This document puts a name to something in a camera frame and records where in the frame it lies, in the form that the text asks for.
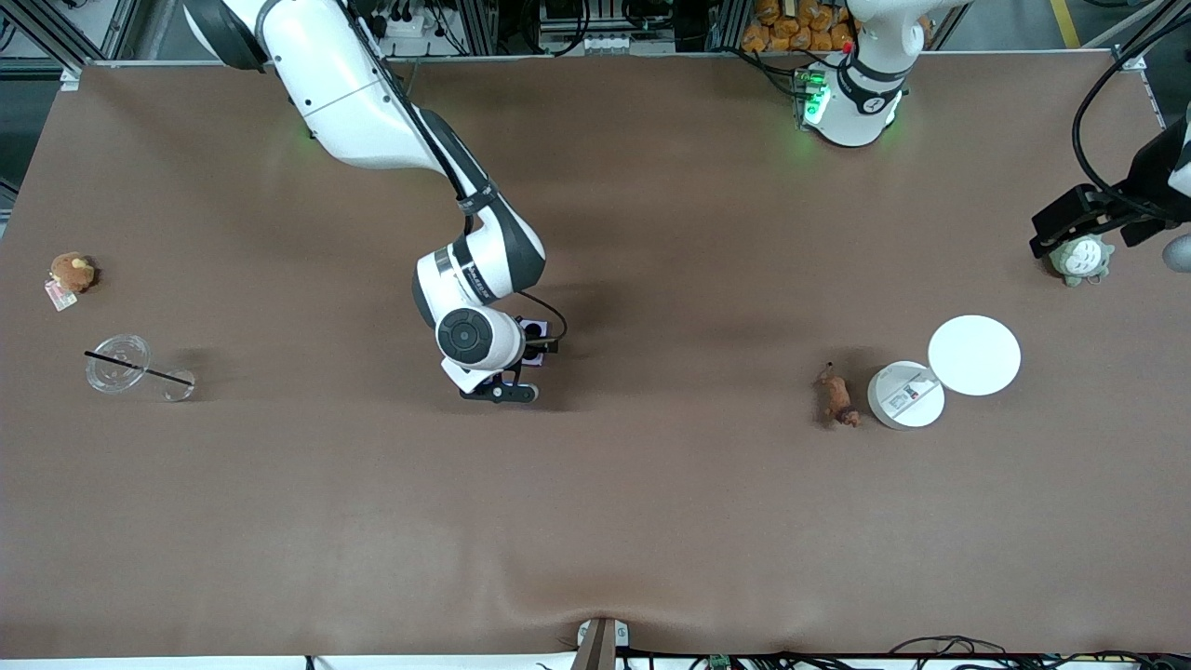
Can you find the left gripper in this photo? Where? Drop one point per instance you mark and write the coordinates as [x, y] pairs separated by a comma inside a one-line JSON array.
[[1150, 174]]

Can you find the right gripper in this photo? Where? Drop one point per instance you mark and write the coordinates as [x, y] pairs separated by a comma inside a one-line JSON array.
[[534, 341]]

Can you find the purple flip phone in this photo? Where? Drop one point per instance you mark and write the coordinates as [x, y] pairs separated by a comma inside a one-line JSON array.
[[521, 325]]

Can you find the brown lion statue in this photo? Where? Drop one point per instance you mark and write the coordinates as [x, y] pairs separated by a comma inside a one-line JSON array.
[[839, 398]]

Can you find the grey green Totoro plush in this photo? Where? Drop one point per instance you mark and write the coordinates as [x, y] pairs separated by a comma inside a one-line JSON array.
[[1084, 262]]

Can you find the brown table cover mat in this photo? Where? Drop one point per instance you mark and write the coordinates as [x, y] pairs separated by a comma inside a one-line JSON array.
[[595, 502]]

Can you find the orange lumpy items pile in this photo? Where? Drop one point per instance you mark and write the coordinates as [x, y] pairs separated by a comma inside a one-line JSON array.
[[800, 28]]

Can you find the black drinking straw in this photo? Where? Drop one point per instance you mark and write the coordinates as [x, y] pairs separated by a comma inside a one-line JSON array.
[[149, 372]]

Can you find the white socket strip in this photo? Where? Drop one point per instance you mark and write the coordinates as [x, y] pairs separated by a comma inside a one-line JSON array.
[[603, 43]]

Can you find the white power strip with plugs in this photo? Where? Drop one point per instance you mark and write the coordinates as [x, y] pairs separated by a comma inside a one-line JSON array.
[[402, 22]]

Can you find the clear plastic cup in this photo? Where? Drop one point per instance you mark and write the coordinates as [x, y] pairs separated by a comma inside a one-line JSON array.
[[118, 365]]

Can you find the brown plush toy with tag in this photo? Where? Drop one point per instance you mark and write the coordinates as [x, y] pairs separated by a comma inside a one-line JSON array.
[[73, 272]]

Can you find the metal table corner bracket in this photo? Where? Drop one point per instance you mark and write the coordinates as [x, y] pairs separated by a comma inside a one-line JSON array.
[[1130, 60], [70, 79]]

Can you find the aluminium frame profile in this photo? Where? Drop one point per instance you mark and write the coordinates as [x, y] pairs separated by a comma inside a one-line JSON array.
[[728, 23], [1143, 37], [479, 23], [42, 33]]

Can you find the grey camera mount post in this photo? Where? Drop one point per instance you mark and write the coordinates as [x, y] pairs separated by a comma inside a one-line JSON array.
[[598, 644]]

